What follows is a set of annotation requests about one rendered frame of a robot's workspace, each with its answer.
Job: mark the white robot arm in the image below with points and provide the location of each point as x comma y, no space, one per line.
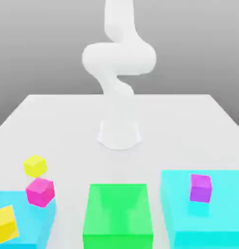
119,58

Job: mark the large cyan box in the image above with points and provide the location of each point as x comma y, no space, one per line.
208,223

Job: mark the large green box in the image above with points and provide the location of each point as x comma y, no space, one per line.
118,214

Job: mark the small pink cube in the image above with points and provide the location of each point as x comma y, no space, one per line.
39,192

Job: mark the small yellow cube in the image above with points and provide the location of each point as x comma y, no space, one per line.
4,225
35,166

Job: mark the large blue box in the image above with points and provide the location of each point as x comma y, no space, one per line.
33,223

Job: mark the small purple cube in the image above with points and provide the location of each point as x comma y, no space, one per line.
200,188

